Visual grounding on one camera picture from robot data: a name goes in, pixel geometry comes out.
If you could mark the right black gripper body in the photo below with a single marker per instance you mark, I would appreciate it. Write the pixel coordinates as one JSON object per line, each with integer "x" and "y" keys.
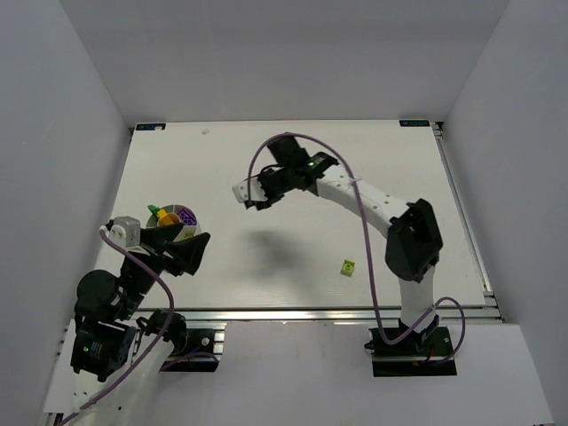
{"x": 268, "y": 190}

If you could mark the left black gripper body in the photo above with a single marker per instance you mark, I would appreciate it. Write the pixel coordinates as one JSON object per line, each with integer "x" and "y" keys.
{"x": 156, "y": 248}

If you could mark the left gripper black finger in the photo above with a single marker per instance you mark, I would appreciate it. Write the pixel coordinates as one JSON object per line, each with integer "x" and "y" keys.
{"x": 154, "y": 239}
{"x": 188, "y": 253}

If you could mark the dark green lego stud piece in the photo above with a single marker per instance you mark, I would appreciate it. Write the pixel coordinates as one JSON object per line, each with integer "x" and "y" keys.
{"x": 154, "y": 210}

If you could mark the purple lego brick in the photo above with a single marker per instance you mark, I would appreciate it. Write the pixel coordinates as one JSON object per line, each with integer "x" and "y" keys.
{"x": 187, "y": 217}

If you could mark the lime lego brick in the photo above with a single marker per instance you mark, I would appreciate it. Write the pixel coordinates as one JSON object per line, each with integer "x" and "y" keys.
{"x": 347, "y": 268}

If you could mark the orange long lego brick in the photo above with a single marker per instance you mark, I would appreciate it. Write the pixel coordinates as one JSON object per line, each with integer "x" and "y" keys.
{"x": 167, "y": 218}

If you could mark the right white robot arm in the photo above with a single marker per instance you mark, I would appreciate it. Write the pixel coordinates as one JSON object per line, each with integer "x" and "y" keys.
{"x": 410, "y": 228}

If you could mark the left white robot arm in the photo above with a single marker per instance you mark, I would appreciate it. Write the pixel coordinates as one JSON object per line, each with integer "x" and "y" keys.
{"x": 126, "y": 328}

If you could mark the white divided round container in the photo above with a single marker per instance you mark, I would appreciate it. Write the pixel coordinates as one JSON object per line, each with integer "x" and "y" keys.
{"x": 186, "y": 233}

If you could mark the left blue corner label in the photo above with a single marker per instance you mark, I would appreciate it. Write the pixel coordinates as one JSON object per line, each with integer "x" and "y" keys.
{"x": 150, "y": 126}

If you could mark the blue corner label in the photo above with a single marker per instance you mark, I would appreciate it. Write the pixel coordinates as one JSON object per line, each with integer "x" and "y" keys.
{"x": 150, "y": 126}
{"x": 414, "y": 123}

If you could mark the right blue corner label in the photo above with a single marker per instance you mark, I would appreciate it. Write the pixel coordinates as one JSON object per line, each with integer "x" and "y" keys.
{"x": 414, "y": 123}

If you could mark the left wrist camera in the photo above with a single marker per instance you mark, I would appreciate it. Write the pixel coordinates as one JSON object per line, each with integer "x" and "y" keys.
{"x": 124, "y": 231}

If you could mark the aluminium front rail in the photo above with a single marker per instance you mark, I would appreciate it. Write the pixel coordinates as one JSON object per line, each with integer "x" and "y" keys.
{"x": 480, "y": 313}

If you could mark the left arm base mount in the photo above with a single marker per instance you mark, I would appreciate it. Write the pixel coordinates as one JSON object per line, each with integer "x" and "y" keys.
{"x": 199, "y": 352}

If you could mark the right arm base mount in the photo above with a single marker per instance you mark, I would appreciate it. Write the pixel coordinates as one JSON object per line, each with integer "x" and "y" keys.
{"x": 406, "y": 359}

